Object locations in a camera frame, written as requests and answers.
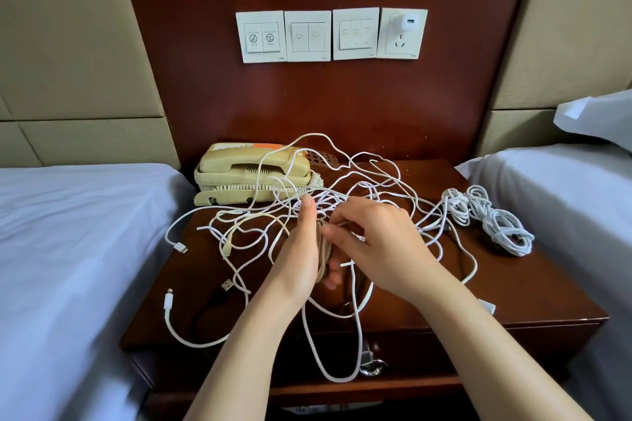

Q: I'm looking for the person's right hand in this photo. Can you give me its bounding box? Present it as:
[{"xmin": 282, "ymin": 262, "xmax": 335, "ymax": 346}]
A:
[{"xmin": 321, "ymin": 199, "xmax": 450, "ymax": 307}]

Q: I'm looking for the person's left hand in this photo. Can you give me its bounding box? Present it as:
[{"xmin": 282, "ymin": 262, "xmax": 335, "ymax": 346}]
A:
[{"xmin": 259, "ymin": 195, "xmax": 337, "ymax": 313}]

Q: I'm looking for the cream cable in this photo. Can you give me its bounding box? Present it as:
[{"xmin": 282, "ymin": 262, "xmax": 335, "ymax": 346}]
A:
[{"xmin": 314, "ymin": 218, "xmax": 337, "ymax": 284}]

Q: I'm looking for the tangle of white cables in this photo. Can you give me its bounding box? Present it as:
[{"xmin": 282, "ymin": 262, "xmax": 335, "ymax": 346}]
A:
[{"xmin": 197, "ymin": 132, "xmax": 497, "ymax": 384}]

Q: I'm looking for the dark wooden drawer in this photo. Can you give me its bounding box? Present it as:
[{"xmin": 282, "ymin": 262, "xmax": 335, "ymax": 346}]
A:
[{"xmin": 148, "ymin": 332, "xmax": 584, "ymax": 397}]

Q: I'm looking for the person's left forearm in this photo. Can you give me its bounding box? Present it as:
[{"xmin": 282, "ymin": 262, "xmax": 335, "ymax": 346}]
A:
[{"xmin": 186, "ymin": 287, "xmax": 307, "ymax": 421}]

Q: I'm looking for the person's right forearm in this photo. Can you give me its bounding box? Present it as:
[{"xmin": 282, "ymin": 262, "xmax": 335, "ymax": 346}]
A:
[{"xmin": 415, "ymin": 268, "xmax": 594, "ymax": 421}]

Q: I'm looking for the wooden nightstand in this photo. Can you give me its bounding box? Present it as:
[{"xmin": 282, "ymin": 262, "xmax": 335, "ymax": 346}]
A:
[{"xmin": 120, "ymin": 159, "xmax": 610, "ymax": 421}]

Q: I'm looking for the white crumpled bag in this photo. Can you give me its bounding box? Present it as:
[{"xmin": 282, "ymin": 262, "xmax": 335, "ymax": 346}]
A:
[{"xmin": 281, "ymin": 400, "xmax": 381, "ymax": 414}]

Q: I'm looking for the right bed white sheet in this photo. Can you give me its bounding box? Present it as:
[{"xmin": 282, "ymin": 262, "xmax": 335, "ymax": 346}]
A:
[{"xmin": 456, "ymin": 144, "xmax": 632, "ymax": 421}]

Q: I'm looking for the bed white sheet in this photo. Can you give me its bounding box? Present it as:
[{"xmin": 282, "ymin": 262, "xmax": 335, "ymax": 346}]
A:
[
  {"xmin": 0, "ymin": 163, "xmax": 196, "ymax": 421},
  {"xmin": 456, "ymin": 144, "xmax": 632, "ymax": 421}
]

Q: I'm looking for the left bed white sheet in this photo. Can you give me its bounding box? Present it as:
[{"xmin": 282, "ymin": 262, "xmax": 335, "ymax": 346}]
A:
[{"xmin": 0, "ymin": 163, "xmax": 196, "ymax": 421}]

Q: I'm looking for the white pillow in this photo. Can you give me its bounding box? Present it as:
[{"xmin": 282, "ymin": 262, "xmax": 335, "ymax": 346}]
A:
[{"xmin": 553, "ymin": 90, "xmax": 632, "ymax": 153}]

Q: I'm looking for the beige padded headboard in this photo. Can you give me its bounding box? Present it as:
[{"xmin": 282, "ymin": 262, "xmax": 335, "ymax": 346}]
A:
[
  {"xmin": 476, "ymin": 0, "xmax": 632, "ymax": 155},
  {"xmin": 0, "ymin": 0, "xmax": 181, "ymax": 168}
]

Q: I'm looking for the thin black cable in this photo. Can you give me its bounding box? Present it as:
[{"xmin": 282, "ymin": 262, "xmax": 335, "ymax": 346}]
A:
[{"xmin": 188, "ymin": 287, "xmax": 233, "ymax": 333}]

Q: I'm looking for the beige corded telephone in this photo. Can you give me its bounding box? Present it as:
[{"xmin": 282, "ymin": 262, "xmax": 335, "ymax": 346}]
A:
[{"xmin": 194, "ymin": 142, "xmax": 325, "ymax": 207}]

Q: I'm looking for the metal ring drawer handle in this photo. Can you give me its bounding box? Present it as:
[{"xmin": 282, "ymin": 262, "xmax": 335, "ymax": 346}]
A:
[{"xmin": 359, "ymin": 349, "xmax": 389, "ymax": 378}]

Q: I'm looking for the dark wooden wall panel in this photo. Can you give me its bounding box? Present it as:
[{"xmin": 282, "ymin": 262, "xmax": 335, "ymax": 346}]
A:
[{"xmin": 113, "ymin": 0, "xmax": 539, "ymax": 168}]

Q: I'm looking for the white wall socket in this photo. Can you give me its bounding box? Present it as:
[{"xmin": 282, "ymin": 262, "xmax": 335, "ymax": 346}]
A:
[{"xmin": 377, "ymin": 8, "xmax": 430, "ymax": 61}]

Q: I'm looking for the white triple rocker wall switch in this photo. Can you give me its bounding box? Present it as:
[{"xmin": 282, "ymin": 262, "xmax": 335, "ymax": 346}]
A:
[{"xmin": 332, "ymin": 8, "xmax": 381, "ymax": 61}]

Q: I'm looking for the white double rocker wall switch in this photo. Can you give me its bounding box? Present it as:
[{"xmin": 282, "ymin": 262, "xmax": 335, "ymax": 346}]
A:
[{"xmin": 283, "ymin": 10, "xmax": 333, "ymax": 62}]

